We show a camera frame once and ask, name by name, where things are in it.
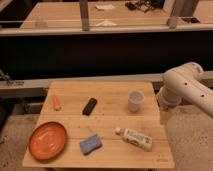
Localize white ceramic cup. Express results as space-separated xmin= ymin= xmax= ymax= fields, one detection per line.
xmin=128 ymin=90 xmax=145 ymax=113

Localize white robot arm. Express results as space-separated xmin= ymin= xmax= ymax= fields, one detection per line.
xmin=156 ymin=62 xmax=213 ymax=118

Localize black rectangular block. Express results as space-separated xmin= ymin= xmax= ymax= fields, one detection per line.
xmin=82 ymin=98 xmax=97 ymax=116

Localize orange carrot toy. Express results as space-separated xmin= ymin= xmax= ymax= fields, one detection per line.
xmin=51 ymin=94 xmax=61 ymax=111

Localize white plastic bottle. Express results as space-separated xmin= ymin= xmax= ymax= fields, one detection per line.
xmin=115 ymin=127 xmax=153 ymax=151

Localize blue sponge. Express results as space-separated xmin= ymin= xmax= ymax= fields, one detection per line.
xmin=79 ymin=134 xmax=102 ymax=155

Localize white paper sheet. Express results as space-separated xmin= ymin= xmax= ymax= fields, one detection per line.
xmin=95 ymin=4 xmax=115 ymax=10

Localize orange plate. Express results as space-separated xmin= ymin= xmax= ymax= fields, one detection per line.
xmin=28 ymin=122 xmax=67 ymax=160

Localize grey metal post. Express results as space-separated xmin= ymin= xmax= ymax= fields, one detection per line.
xmin=79 ymin=0 xmax=90 ymax=31
xmin=167 ymin=0 xmax=200 ymax=30

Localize black cable bundle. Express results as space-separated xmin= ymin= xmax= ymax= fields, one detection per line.
xmin=124 ymin=0 xmax=165 ymax=13

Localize grey metal post right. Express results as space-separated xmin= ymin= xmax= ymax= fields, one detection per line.
xmin=167 ymin=0 xmax=200 ymax=30

